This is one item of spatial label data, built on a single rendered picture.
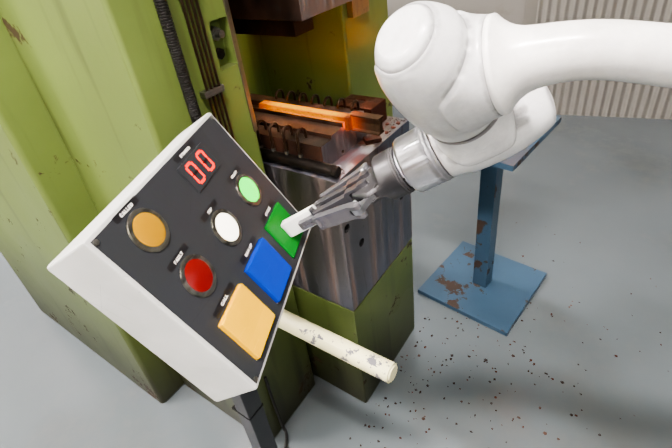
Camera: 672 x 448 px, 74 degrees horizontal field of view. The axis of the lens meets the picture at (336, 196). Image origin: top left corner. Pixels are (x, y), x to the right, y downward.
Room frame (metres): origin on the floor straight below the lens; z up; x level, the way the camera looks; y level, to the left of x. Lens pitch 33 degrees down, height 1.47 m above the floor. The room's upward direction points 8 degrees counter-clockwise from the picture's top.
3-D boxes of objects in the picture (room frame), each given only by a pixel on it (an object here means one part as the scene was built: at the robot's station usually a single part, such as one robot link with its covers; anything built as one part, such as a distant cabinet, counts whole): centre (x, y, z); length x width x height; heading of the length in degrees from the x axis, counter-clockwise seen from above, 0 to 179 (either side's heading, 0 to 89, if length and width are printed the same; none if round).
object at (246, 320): (0.42, 0.14, 1.01); 0.07 x 0.05 x 0.07; 166
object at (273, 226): (0.62, 0.10, 1.00); 0.07 x 0.05 x 0.07; 166
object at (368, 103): (1.22, -0.11, 0.95); 0.12 x 0.09 x 0.07; 51
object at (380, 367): (0.72, 0.10, 0.62); 0.44 x 0.05 x 0.05; 51
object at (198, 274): (0.44, 0.19, 1.09); 0.05 x 0.03 x 0.04; 141
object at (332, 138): (1.17, 0.12, 0.96); 0.42 x 0.20 x 0.09; 51
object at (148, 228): (0.45, 0.23, 1.16); 0.05 x 0.03 x 0.04; 141
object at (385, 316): (1.22, 0.09, 0.23); 0.56 x 0.38 x 0.47; 51
